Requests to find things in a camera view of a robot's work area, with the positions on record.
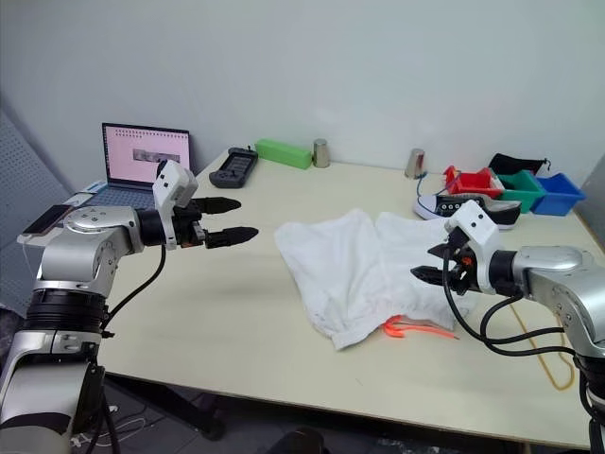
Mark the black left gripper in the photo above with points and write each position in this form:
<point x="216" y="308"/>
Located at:
<point x="189" y="227"/>

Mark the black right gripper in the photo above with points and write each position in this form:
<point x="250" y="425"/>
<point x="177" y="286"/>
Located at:
<point x="461" y="279"/>

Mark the white cloth garment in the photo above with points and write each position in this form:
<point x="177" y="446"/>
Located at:
<point x="350" y="265"/>

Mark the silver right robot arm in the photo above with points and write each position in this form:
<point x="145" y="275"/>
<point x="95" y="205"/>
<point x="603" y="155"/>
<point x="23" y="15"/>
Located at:
<point x="553" y="274"/>

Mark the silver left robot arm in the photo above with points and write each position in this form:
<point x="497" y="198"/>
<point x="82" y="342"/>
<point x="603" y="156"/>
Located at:
<point x="85" y="246"/>

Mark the orange plastic hanger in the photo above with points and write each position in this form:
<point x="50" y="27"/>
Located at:
<point x="394" y="328"/>

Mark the black handheld controller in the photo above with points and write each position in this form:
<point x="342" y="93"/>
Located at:
<point x="236" y="165"/>

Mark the black white sneaker blue lace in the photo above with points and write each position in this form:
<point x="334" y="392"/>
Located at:
<point x="437" y="205"/>

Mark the green rectangular box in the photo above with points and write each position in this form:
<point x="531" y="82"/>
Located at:
<point x="283" y="152"/>

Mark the red plastic bin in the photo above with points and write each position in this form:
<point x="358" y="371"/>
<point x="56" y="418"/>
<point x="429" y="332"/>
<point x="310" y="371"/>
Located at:
<point x="477" y="182"/>

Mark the metal cup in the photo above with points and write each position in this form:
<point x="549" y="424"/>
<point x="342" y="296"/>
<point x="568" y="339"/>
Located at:
<point x="416" y="163"/>
<point x="321" y="153"/>

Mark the laptop with pink screen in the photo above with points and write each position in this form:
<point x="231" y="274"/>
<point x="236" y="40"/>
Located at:
<point x="142" y="151"/>

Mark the green plastic bin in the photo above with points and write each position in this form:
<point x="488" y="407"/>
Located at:
<point x="522" y="189"/>

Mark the blue plastic bin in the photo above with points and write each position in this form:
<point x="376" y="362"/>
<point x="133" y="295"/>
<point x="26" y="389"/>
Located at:
<point x="560" y="194"/>

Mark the smartphone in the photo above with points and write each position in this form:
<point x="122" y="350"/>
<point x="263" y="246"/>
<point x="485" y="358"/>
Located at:
<point x="45" y="220"/>

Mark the black table leg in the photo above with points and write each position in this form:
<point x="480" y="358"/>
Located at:
<point x="189" y="406"/>

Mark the white side table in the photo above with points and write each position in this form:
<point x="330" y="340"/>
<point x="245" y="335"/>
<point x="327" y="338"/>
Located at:
<point x="35" y="240"/>

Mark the grey perforated panel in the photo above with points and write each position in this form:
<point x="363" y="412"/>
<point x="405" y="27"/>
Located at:
<point x="28" y="179"/>

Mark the dark rounded shape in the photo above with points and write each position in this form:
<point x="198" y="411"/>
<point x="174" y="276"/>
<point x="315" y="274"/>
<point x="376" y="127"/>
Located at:
<point x="298" y="444"/>

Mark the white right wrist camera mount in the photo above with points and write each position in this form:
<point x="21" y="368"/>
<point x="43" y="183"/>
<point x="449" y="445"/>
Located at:
<point x="477" y="224"/>

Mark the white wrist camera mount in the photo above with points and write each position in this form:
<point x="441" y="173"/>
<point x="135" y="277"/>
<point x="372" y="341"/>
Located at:
<point x="477" y="224"/>
<point x="175" y="186"/>

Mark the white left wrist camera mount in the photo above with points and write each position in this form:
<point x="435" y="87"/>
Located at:
<point x="175" y="186"/>

